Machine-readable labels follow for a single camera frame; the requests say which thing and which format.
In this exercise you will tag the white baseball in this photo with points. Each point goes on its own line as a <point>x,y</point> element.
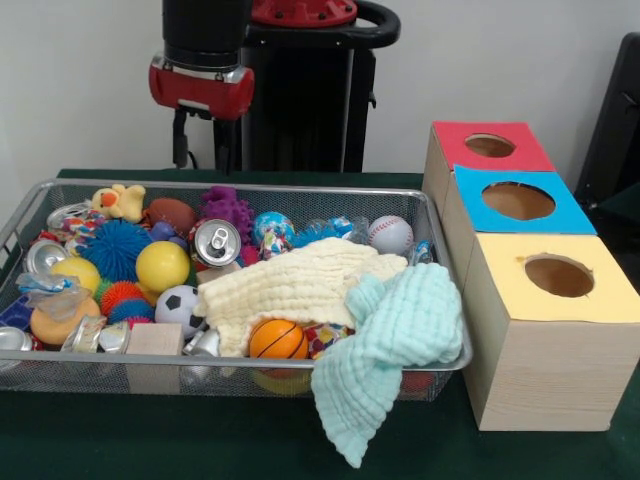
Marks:
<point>391,234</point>

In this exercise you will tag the cream yellow cloth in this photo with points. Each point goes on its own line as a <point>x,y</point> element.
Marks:
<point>300,285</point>

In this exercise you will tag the wooden box with three holes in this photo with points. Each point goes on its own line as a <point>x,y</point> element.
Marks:
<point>550,375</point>

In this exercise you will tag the shallow clear mesh bin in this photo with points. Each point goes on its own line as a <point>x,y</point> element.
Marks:
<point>75,380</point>

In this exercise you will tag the small yellow ball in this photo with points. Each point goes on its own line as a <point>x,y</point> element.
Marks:
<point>77,272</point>

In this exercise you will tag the mint green cloth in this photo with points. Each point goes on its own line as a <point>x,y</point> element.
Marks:
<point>380,350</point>

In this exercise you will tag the large yellow ball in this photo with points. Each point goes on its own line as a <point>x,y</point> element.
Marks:
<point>163,265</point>

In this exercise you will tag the yellow plush duck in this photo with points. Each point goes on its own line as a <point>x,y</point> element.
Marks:
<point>119,200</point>

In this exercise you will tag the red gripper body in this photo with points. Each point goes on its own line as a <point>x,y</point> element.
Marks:
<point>200,95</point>

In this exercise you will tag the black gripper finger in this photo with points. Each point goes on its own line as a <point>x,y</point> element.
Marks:
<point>224,145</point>
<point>180,140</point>

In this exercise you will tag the black white soccer ball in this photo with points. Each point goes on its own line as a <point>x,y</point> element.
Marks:
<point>179,310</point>

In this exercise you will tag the dark green side table cloth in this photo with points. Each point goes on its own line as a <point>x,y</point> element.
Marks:
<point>625,200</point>

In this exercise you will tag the silver drink can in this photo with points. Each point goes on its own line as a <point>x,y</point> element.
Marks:
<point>216,242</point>

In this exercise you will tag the plain wooden block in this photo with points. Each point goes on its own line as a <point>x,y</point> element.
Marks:
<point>154,340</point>

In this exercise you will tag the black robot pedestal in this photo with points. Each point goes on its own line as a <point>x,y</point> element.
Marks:
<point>300,100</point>

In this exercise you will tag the orange toy basketball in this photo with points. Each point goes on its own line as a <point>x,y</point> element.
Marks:
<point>279,340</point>

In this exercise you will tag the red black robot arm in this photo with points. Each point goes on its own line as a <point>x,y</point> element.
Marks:
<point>205,25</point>

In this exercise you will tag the black chair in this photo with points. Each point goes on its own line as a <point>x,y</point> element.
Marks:
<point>620,125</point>

